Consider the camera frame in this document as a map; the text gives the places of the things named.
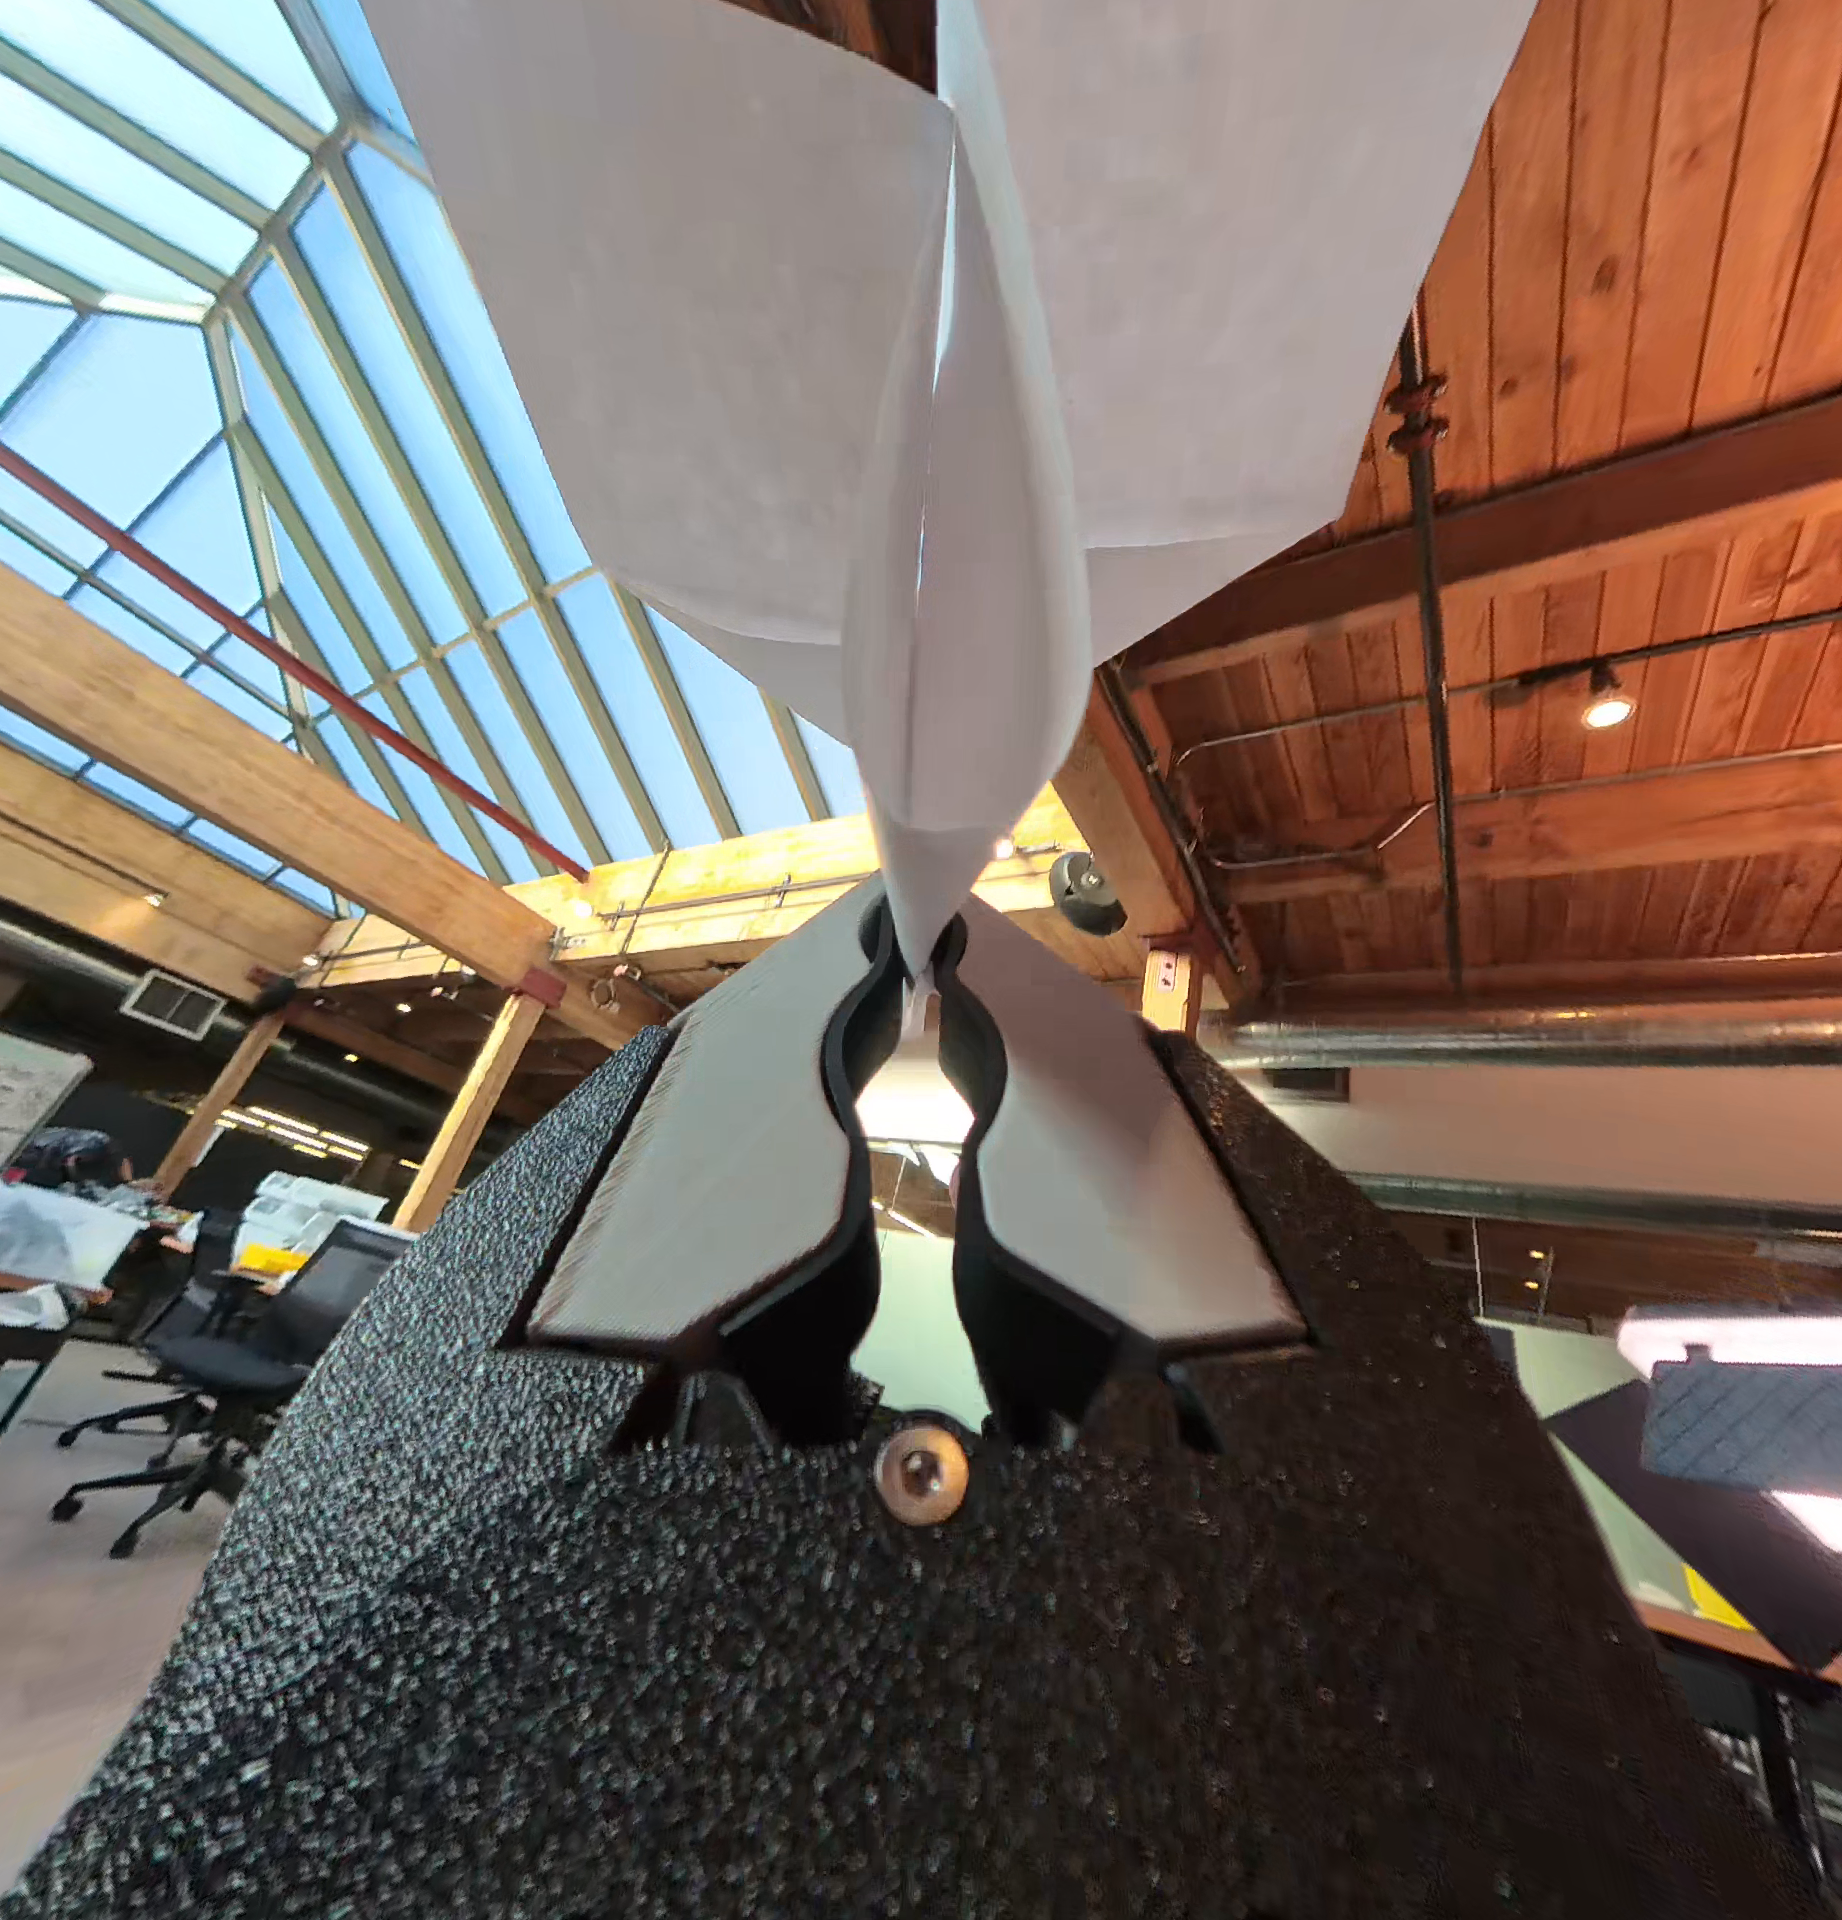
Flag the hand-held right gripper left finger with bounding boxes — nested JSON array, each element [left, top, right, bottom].
[[523, 878, 905, 1445]]

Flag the black round ceiling camera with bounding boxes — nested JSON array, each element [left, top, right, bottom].
[[1047, 849, 1132, 939]]

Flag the red ceiling pipe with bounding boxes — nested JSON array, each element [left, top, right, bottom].
[[0, 411, 593, 885]]

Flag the black ceiling pipe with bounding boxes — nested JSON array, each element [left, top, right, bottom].
[[1384, 321, 1468, 993]]

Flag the white air vent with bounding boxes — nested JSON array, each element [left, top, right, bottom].
[[119, 969, 231, 1043]]

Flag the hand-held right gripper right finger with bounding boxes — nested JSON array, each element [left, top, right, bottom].
[[934, 897, 1311, 1444]]

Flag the blue-grey felt panel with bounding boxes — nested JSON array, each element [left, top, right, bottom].
[[1639, 1347, 1842, 1504]]

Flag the black office chair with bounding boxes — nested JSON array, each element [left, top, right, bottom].
[[47, 1214, 416, 1560]]

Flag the white paper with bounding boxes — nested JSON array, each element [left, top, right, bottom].
[[357, 0, 1540, 1039]]

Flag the silver air duct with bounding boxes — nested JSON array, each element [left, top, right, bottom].
[[1204, 995, 1842, 1074]]

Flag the whiteboard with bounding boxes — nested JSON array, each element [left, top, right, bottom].
[[0, 1021, 97, 1203]]

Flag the stack of white boxes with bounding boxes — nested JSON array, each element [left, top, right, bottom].
[[236, 1170, 393, 1276]]

